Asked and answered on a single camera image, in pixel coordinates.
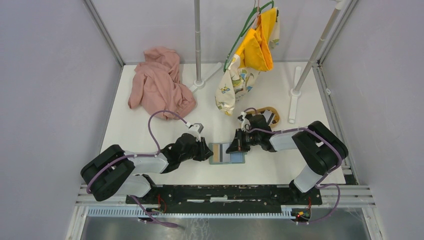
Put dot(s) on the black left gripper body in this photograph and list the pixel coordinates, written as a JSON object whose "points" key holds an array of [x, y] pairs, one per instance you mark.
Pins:
{"points": [[195, 152]]}

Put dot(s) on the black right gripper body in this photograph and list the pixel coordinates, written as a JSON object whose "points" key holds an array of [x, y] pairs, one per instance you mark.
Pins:
{"points": [[247, 139]]}

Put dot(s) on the yellow oval tray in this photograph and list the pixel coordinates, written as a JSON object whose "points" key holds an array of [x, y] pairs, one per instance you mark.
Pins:
{"points": [[256, 111]]}

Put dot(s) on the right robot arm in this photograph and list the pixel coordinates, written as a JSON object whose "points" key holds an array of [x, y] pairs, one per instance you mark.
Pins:
{"points": [[322, 151]]}

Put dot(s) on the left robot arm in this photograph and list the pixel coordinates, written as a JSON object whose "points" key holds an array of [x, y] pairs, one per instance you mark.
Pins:
{"points": [[116, 171]]}

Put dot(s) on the left metal rack pole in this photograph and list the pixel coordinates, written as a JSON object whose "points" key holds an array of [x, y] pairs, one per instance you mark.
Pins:
{"points": [[200, 81]]}

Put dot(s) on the metal rack pole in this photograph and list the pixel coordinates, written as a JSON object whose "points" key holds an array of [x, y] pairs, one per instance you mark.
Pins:
{"points": [[301, 74], [200, 81]]}

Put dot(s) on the right metal rack pole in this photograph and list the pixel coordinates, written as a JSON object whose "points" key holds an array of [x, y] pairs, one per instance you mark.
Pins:
{"points": [[301, 74]]}

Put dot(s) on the pink crumpled garment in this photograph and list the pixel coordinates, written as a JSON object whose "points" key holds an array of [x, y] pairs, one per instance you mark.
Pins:
{"points": [[157, 85]]}

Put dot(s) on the cartoon print children's garment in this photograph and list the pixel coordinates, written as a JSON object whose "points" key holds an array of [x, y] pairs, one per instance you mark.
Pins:
{"points": [[252, 57]]}

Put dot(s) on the green clothes hanger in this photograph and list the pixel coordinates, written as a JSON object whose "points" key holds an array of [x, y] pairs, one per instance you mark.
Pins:
{"points": [[248, 23]]}

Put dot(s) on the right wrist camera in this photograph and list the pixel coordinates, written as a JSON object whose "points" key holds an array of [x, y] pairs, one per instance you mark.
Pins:
{"points": [[244, 122]]}

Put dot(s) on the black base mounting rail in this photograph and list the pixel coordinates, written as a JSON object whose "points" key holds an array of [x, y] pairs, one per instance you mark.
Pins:
{"points": [[228, 199]]}

